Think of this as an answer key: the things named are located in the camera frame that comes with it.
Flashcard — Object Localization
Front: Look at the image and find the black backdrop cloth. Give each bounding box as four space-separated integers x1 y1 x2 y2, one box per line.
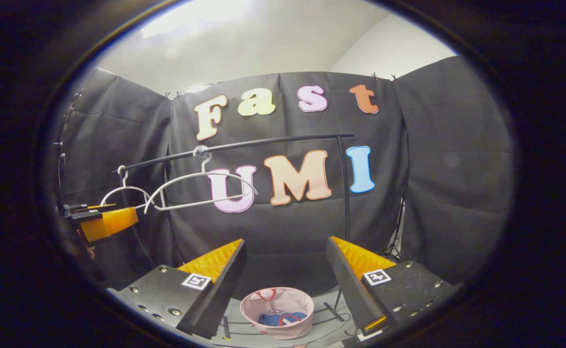
46 56 515 295

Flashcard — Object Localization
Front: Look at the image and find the black tripod stand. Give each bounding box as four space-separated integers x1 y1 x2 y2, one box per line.
382 196 407 262

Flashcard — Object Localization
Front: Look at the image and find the white plastic hanger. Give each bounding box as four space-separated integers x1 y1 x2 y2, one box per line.
144 152 259 214
100 166 153 209

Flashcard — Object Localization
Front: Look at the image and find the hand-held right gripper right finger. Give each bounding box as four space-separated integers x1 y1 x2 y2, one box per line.
325 236 457 339

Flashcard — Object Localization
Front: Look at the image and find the blue corduroy jacket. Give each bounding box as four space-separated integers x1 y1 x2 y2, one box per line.
258 311 308 328

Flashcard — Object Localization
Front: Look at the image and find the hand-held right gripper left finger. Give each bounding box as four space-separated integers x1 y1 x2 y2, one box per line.
118 238 246 340

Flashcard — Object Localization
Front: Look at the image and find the black clothes rail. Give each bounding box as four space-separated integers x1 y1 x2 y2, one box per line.
112 133 355 340

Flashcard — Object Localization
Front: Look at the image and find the pink laundry hamper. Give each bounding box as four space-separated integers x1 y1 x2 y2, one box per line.
240 287 315 340

